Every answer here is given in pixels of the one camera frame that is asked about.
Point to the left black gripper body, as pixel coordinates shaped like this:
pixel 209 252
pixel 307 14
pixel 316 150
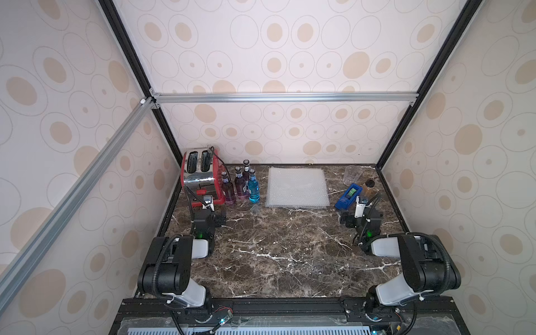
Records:
pixel 216 222

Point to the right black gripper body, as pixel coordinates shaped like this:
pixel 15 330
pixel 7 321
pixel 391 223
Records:
pixel 368 214

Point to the blue liquid glass bottle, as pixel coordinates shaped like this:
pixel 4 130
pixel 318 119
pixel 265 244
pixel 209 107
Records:
pixel 253 187

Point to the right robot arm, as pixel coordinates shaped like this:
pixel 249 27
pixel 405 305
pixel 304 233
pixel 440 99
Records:
pixel 427 269

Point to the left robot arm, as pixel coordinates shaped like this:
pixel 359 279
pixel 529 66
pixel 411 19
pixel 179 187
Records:
pixel 166 270

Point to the stack of bubble wrap sheets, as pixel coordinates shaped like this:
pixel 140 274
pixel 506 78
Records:
pixel 299 188

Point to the blue tape dispenser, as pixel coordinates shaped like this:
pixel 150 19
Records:
pixel 348 198

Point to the brown spice jar black lid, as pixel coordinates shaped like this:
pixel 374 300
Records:
pixel 368 190

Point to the purple bottle front left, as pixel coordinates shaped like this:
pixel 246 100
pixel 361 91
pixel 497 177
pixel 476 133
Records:
pixel 228 189

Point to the purple bottle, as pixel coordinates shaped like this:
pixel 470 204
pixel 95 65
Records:
pixel 240 184
pixel 246 169
pixel 228 189

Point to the purple bottle middle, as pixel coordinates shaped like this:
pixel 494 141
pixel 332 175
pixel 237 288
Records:
pixel 240 184

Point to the red and chrome toaster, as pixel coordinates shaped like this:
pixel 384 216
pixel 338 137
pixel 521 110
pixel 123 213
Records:
pixel 201 175

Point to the clear drinking glass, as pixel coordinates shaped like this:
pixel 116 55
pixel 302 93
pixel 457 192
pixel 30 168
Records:
pixel 352 175

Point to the purple bottle rear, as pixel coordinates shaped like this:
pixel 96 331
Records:
pixel 246 169

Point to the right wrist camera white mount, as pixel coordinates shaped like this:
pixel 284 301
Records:
pixel 361 205

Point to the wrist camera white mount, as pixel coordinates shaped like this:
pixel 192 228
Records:
pixel 208 203
pixel 361 205

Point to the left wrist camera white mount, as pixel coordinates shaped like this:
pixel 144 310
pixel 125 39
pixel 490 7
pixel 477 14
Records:
pixel 208 203

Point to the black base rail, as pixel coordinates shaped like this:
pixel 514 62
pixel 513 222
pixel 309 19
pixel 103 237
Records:
pixel 343 315

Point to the horizontal aluminium frame bar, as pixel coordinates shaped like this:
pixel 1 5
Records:
pixel 286 97

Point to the diagonal aluminium frame bar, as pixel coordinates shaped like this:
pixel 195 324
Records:
pixel 27 260

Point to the black right frame post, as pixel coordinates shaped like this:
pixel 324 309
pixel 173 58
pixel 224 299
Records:
pixel 454 36

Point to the black frame post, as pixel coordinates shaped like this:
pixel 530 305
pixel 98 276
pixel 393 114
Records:
pixel 112 16
pixel 454 36

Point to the black left frame post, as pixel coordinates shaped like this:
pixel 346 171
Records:
pixel 112 16

